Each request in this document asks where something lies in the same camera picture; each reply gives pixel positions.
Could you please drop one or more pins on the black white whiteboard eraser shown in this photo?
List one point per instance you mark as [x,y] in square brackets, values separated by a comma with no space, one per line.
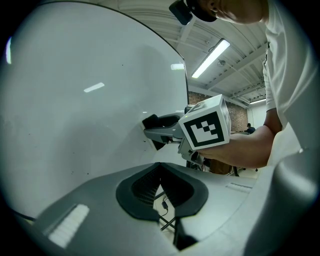
[150,121]

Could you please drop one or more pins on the large white whiteboard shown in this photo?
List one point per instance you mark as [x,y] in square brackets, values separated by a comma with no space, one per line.
[75,112]

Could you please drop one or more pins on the person's right forearm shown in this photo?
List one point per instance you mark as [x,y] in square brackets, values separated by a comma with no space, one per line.
[245,147]

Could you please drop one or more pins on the person's white shirt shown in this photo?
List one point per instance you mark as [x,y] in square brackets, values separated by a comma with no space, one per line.
[290,75]

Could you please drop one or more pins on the person's head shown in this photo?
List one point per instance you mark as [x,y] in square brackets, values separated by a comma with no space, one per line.
[237,10]

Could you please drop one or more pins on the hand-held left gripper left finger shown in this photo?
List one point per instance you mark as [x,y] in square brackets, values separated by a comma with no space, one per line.
[100,212]

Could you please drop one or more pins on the black head-mounted camera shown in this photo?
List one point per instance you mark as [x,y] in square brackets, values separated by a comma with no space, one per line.
[181,11]

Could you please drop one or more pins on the ceiling tube light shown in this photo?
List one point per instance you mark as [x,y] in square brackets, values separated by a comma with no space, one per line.
[257,101]
[211,58]

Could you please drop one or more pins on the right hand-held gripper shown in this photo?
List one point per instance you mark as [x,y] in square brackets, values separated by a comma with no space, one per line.
[205,130]

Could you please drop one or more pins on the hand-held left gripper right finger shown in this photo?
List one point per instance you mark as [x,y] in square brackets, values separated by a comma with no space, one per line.
[220,200]

